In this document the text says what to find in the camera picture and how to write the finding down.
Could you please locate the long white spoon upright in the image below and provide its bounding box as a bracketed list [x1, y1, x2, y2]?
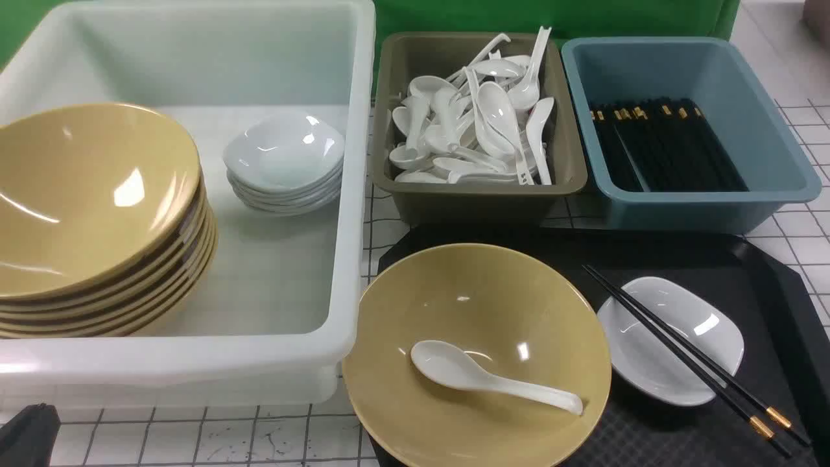
[507, 27, 552, 112]

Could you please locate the pile of black chopsticks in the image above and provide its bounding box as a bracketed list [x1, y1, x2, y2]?
[590, 97, 749, 193]

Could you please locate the large white plastic tub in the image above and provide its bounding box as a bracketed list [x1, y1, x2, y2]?
[2, 1, 375, 408]

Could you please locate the blue plastic chopstick bin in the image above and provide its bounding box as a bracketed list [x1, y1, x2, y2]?
[561, 36, 822, 234]

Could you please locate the small white sauce dish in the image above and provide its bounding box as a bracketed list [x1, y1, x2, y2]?
[598, 277, 744, 406]

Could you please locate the tan noodle bowl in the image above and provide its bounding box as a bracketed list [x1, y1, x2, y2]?
[342, 243, 611, 466]

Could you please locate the white ceramic soup spoon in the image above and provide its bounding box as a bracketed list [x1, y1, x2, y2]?
[409, 340, 584, 416]

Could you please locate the olive plastic spoon bin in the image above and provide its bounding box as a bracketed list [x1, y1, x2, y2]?
[368, 30, 589, 225]

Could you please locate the white spoon in bin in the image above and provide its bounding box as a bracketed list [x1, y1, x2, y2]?
[478, 82, 534, 186]

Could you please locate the top stacked white dish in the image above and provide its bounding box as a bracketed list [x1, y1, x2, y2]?
[222, 110, 345, 193]

